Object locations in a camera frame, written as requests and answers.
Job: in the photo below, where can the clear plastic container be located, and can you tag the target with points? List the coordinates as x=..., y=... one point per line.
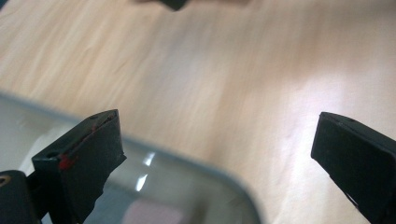
x=193, y=183

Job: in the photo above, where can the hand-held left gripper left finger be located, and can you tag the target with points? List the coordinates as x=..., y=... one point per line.
x=87, y=161

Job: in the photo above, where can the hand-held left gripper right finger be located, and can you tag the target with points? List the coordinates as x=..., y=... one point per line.
x=358, y=161

